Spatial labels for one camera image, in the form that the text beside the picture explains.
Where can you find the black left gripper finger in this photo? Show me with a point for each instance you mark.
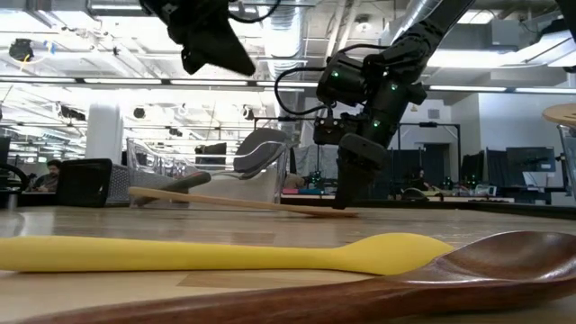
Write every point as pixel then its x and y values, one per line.
pixel 225 54
pixel 191 63

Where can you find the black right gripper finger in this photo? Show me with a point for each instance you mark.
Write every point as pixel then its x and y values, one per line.
pixel 360 166

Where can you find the wide grey turner spatula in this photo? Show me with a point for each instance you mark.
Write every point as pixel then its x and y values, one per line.
pixel 258 150

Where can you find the clear plastic container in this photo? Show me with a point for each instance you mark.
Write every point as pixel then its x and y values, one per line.
pixel 569 157
pixel 144 157

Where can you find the black rectangular turner spatula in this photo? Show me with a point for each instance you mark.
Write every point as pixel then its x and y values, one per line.
pixel 180 183

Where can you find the light wooden fork-edged spatula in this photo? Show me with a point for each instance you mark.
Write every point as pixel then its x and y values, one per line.
pixel 234 203

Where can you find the black mesh organizer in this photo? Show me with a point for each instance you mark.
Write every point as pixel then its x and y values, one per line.
pixel 83 182

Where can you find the dark wooden spoon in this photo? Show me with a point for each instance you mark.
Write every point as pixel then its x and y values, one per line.
pixel 495 270

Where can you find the light wooden slotted spatula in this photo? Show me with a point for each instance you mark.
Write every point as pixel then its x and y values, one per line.
pixel 562 114

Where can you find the yellow silicone spoon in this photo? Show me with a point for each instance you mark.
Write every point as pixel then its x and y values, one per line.
pixel 180 256

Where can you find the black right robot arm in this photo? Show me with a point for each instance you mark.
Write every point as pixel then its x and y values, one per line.
pixel 405 49

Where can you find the black partition screen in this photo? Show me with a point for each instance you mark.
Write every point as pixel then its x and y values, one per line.
pixel 418 171

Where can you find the person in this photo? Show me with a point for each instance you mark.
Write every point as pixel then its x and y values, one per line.
pixel 51 173
pixel 418 176

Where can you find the horizontal light bar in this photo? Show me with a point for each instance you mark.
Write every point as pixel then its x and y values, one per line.
pixel 112 81

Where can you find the round ceiling sensor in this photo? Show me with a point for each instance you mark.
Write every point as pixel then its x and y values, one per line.
pixel 363 26

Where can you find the white pillar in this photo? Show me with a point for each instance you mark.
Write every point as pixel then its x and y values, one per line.
pixel 104 130

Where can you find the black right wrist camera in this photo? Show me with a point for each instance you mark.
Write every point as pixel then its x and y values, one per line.
pixel 330 130

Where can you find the grey wall vent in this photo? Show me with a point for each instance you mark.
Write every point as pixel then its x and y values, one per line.
pixel 433 113

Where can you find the ribbed silver ceiling duct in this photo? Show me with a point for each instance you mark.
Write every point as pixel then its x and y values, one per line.
pixel 283 40

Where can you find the distant black gantry frame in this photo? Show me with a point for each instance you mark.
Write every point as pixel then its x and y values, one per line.
pixel 445 124

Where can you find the black ceiling camera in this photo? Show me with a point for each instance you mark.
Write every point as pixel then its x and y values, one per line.
pixel 21 49

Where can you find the black aluminium table frame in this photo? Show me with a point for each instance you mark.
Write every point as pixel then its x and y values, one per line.
pixel 531 209

